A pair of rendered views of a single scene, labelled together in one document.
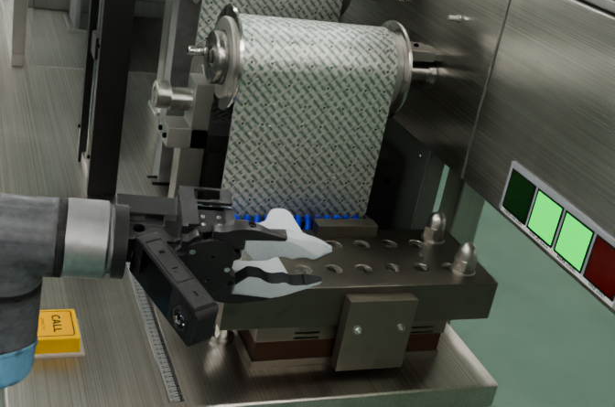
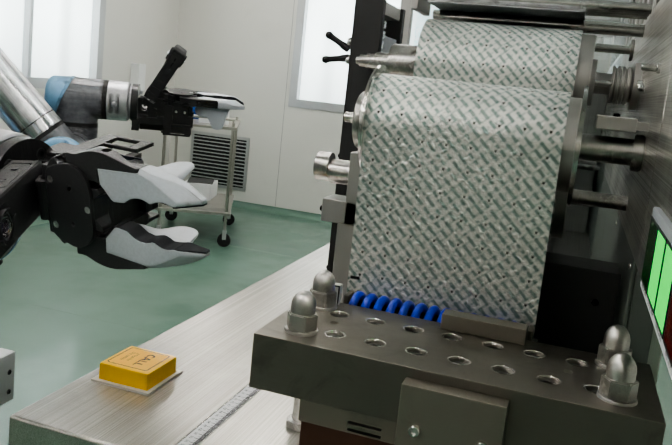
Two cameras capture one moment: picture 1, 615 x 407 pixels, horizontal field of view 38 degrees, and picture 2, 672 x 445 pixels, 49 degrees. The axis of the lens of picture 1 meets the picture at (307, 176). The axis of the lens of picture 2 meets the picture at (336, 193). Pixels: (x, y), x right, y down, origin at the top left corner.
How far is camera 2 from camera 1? 0.71 m
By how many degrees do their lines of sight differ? 42
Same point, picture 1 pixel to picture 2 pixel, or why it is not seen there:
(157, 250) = (12, 167)
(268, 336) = (314, 415)
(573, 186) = not seen: outside the picture
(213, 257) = (71, 190)
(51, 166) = not seen: hidden behind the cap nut
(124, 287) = not seen: hidden behind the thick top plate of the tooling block
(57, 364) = (115, 393)
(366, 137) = (527, 217)
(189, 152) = (347, 230)
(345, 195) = (504, 293)
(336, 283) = (397, 361)
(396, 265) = (513, 369)
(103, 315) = (210, 376)
